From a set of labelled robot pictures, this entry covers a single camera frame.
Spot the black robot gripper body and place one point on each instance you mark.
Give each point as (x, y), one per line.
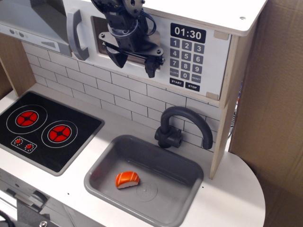
(130, 40)

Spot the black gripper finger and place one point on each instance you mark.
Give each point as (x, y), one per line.
(117, 57)
(151, 64)

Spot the white toy microwave door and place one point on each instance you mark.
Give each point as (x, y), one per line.
(194, 57)

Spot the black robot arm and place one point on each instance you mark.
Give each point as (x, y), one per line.
(128, 12)

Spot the white wooden microwave cabinet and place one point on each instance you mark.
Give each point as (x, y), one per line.
(237, 18)

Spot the grey toy range hood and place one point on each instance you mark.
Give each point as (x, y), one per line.
(36, 22)

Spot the black toy stove top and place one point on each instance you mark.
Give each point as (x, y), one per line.
(45, 133)

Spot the orange salmon sushi toy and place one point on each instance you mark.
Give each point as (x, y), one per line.
(126, 179)

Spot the grey toy sink basin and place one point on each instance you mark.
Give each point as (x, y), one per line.
(168, 182)

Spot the brown cardboard box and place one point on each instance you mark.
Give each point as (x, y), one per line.
(268, 133)

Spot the grey oven knob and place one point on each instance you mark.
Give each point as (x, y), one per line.
(38, 200)

